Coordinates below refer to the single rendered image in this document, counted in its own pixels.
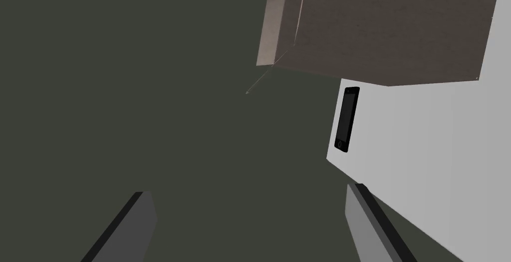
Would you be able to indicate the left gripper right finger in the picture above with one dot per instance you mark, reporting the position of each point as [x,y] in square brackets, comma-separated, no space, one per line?
[373,230]

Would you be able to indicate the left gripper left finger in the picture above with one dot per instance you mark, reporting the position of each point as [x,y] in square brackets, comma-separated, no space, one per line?
[127,230]

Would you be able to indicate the white table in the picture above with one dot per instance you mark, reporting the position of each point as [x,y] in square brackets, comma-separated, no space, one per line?
[431,154]

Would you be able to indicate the black smartphone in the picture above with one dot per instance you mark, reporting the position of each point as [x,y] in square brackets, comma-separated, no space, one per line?
[346,119]

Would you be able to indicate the brown wooden cabinet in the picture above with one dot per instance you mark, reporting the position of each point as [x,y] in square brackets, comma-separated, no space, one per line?
[379,26]

